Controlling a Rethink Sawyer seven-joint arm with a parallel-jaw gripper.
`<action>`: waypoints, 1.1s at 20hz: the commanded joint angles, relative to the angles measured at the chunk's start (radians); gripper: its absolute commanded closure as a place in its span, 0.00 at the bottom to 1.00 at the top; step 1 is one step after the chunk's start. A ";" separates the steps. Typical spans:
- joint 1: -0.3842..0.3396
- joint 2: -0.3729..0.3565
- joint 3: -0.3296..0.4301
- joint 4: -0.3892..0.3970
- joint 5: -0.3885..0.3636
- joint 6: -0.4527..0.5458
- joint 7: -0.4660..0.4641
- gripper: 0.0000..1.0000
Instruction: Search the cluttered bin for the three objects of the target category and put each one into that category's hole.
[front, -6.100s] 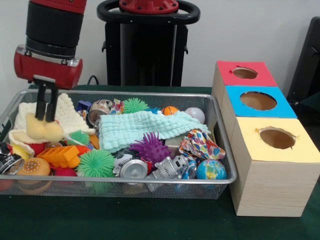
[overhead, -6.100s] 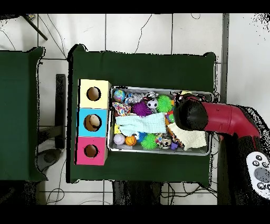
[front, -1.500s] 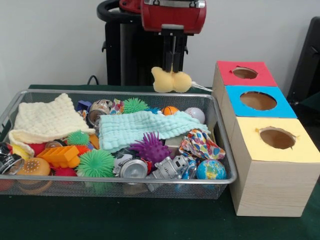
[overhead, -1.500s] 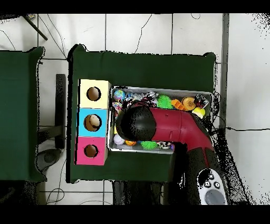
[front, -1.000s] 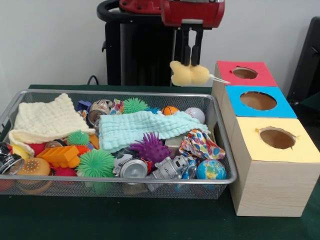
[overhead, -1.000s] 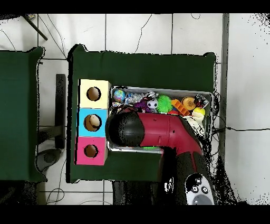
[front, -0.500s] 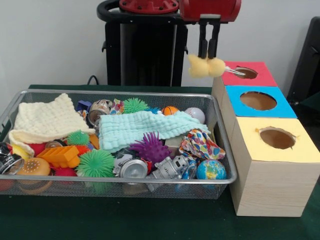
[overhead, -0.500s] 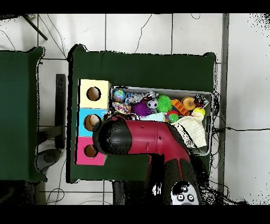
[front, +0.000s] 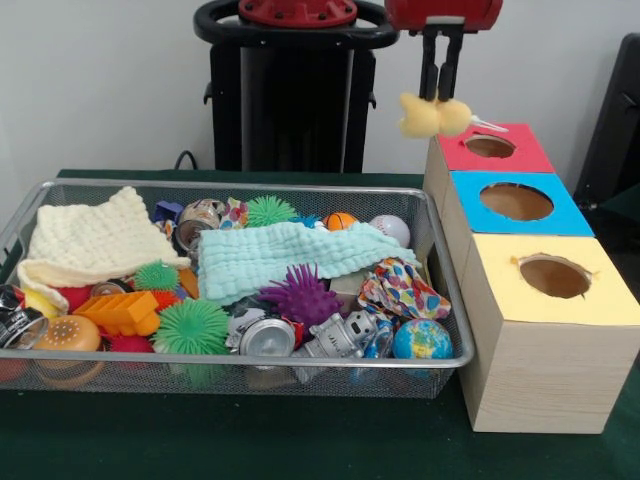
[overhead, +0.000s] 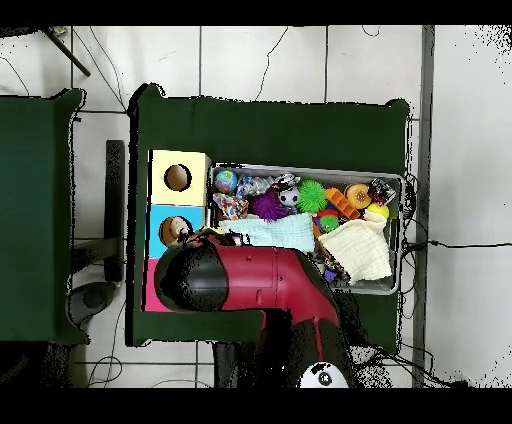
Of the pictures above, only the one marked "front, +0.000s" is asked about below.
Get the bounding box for globe print ball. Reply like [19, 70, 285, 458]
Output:
[391, 318, 454, 361]

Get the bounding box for cream waffle cloth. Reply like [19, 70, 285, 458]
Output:
[17, 186, 191, 312]

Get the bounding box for black and red robot pedestal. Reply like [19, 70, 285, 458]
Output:
[193, 0, 402, 174]

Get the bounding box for silver toy robot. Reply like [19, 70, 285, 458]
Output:
[289, 310, 377, 361]

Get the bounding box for purple spiky ball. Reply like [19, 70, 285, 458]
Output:
[258, 263, 346, 331]

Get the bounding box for orange plastic block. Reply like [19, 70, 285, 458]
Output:
[73, 290, 162, 337]

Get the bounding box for shallow metal mesh bin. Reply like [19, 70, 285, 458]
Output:
[0, 178, 475, 400]

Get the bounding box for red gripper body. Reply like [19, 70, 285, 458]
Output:
[384, 0, 504, 36]

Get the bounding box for black upright panel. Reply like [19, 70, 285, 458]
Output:
[573, 32, 640, 201]

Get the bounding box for toy burger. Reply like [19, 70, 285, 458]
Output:
[33, 314, 102, 353]

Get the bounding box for dark green table cloth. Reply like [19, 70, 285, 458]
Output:
[597, 180, 640, 217]
[0, 168, 640, 480]

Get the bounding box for green spiky ball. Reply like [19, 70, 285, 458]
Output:
[151, 298, 232, 356]

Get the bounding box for wooden box with three holes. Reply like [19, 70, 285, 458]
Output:
[422, 120, 640, 434]

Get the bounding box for white baseball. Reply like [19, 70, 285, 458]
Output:
[369, 214, 412, 250]

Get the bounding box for yellow foam animal toy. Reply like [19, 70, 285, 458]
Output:
[398, 91, 510, 140]

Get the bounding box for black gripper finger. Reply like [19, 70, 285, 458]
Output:
[418, 24, 442, 100]
[437, 23, 467, 101]

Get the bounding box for colourful heart print cloth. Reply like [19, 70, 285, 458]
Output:
[357, 258, 451, 322]

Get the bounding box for mint green waffle cloth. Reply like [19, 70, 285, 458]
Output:
[198, 221, 423, 301]

